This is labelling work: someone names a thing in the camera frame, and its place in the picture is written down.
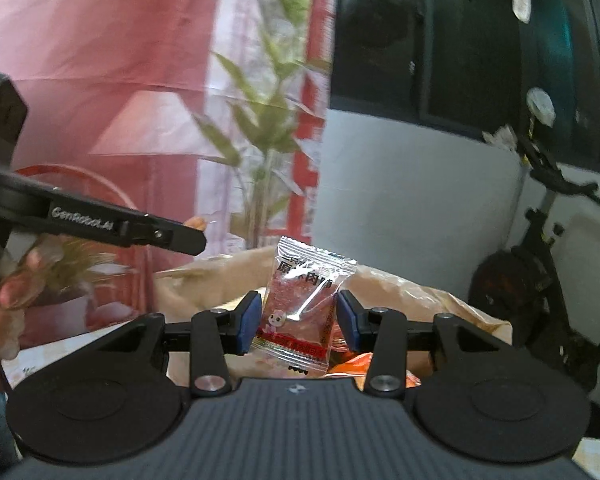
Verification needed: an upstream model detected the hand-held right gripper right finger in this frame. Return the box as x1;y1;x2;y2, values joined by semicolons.
336;289;511;397

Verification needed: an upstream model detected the crumpled white paper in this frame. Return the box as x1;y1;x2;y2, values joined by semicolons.
482;125;518;153

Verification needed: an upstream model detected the clear red snack packet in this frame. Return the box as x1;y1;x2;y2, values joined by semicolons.
250;236;358;377

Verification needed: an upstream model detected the dark window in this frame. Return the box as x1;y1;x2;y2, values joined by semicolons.
330;0;600;181

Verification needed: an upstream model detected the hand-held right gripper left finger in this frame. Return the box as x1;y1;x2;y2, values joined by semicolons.
97;290;262;397

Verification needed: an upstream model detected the orange snack packet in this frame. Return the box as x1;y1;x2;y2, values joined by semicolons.
327;325;421;391

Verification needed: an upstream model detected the black exercise bike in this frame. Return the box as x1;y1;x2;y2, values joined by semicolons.
467;135;600;396

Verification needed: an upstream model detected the person's left hand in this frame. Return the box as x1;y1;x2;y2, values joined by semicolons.
0;237;63;361

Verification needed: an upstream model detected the checkered tablecloth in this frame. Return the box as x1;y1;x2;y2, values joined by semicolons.
2;325;600;480

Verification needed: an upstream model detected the plastic-lined cardboard box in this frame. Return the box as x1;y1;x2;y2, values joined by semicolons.
152;245;513;391

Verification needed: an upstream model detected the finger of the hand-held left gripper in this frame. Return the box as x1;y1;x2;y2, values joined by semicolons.
122;210;207;256

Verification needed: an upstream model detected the white plastic bag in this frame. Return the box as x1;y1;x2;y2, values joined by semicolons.
526;87;556;126

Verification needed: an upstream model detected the printed wall cloth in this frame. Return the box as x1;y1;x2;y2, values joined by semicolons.
0;0;336;391

